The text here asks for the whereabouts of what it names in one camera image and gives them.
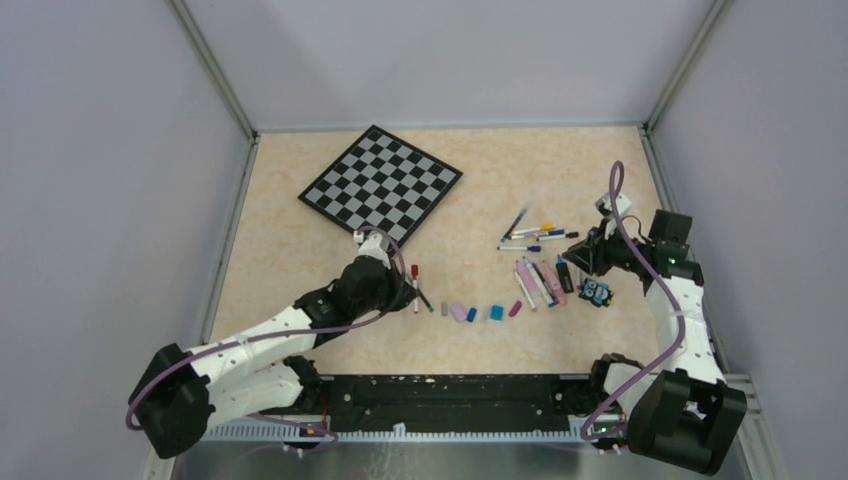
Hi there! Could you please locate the light blue highlighter cap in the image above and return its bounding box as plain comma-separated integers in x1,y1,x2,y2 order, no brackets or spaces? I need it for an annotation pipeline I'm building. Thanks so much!
489,304,504,321

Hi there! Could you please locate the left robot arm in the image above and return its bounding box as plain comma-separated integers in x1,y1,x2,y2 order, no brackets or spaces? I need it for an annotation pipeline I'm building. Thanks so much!
126,255,418,459

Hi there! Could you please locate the grey white marker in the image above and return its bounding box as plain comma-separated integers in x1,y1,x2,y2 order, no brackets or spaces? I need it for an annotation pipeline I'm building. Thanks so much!
513,270,537,312

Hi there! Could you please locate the black highlighter blue cap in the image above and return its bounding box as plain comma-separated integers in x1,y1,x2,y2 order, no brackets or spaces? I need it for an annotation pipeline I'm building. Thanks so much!
555,255,575,294

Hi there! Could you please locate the green pen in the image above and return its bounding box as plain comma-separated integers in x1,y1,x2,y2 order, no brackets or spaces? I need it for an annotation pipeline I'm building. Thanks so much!
414,279,435,313

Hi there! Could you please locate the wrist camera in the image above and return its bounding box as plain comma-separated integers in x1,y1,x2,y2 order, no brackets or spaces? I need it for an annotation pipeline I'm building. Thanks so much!
353,230,391,268
594,192,632,230

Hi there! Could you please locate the yellow cap marker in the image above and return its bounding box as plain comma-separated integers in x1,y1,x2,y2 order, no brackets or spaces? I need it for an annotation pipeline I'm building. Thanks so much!
509,224,556,237

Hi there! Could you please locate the black grey chessboard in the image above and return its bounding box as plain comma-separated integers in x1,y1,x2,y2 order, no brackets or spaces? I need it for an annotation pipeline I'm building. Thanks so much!
298,125,463,247

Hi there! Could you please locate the purple pen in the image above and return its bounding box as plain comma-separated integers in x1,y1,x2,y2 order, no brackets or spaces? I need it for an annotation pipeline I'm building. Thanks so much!
533,262,559,307

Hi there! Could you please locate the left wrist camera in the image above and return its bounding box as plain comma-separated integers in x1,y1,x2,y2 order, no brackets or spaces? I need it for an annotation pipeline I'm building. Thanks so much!
353,230,391,268

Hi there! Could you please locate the purple highlighter cap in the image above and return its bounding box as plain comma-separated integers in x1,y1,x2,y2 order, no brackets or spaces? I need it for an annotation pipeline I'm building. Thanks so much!
450,303,468,322

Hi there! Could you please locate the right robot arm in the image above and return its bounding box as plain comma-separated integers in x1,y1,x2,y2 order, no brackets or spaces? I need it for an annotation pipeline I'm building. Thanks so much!
563,210,748,476

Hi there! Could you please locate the blue cap thin marker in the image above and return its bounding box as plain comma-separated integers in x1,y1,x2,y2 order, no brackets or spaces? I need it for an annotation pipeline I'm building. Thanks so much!
496,245,542,253

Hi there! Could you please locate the navy cap marker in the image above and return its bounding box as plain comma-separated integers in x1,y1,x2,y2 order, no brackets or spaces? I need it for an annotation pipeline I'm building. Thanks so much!
507,229,566,241

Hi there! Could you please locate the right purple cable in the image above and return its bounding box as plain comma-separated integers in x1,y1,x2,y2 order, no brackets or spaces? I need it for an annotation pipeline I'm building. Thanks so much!
579,160,687,445

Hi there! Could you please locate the owl eraser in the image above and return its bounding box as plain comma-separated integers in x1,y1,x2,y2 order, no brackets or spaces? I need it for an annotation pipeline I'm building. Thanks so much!
579,278,614,308

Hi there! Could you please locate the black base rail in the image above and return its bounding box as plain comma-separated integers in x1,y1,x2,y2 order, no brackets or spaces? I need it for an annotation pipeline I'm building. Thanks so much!
263,374,606,435

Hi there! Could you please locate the pink highlighter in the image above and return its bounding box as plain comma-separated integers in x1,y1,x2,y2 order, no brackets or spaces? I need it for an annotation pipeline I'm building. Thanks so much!
541,260,567,306

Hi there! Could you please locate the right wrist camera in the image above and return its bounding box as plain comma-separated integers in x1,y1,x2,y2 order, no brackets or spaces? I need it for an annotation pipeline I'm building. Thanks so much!
594,192,632,230

